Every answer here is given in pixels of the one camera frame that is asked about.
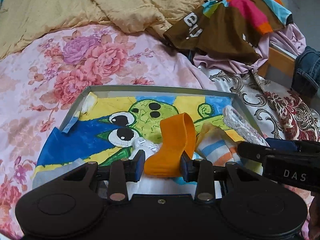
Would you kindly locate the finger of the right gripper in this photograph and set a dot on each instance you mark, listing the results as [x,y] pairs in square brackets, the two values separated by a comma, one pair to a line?
[281,145]

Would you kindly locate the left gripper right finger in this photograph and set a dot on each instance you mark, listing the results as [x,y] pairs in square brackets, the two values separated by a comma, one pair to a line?
[191,169]

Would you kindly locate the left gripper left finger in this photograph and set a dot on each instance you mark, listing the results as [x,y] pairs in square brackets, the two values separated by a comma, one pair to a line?
[129,170]

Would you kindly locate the orange sock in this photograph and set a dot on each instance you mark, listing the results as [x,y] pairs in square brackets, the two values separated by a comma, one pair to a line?
[178,137]

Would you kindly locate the white maroon damask blanket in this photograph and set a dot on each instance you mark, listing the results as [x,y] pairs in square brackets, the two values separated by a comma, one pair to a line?
[279,112]

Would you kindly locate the striped pastel sock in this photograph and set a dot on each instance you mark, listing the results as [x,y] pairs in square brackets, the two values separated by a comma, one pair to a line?
[216,146]

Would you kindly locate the grey tray cartoon frog picture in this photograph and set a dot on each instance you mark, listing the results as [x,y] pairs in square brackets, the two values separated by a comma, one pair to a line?
[103,129]

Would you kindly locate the white knitted cloth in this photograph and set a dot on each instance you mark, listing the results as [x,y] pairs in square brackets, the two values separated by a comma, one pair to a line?
[233,119]

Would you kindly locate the blue denim jeans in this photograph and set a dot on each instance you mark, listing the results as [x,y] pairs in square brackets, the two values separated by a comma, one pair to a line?
[305,79]

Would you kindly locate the lilac cloth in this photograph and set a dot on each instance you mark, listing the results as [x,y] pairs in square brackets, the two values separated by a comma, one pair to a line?
[289,41]

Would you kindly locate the pink floral bedspread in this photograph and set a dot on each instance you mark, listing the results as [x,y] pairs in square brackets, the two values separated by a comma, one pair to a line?
[39,85]

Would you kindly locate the brown multicolour shirt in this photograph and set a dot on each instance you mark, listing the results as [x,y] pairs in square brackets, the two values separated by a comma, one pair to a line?
[229,29]

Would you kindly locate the beige dotted quilt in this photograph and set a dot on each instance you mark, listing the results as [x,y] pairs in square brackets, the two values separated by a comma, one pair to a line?
[23,21]

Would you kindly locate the wooden bed frame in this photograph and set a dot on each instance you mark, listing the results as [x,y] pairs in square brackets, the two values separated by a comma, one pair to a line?
[280,59]

